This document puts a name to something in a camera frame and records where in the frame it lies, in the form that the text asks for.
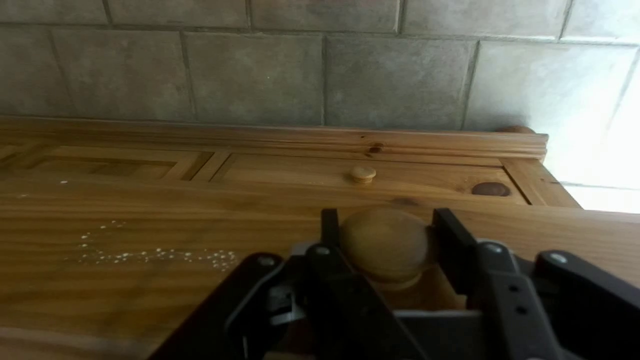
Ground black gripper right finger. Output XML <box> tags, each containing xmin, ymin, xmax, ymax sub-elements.
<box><xmin>431</xmin><ymin>209</ymin><xmax>640</xmax><ymax>360</ymax></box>

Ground wide pine drawer with knob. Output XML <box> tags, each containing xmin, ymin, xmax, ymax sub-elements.
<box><xmin>209</xmin><ymin>151</ymin><xmax>531</xmax><ymax>206</ymax></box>
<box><xmin>0</xmin><ymin>189</ymin><xmax>640</xmax><ymax>360</ymax></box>

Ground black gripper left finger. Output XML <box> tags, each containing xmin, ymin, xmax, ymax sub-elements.
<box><xmin>150</xmin><ymin>206</ymin><xmax>428</xmax><ymax>360</ymax></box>

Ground pine drawer panel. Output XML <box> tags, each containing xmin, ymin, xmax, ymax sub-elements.
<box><xmin>0</xmin><ymin>143</ymin><xmax>201</xmax><ymax>185</ymax></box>

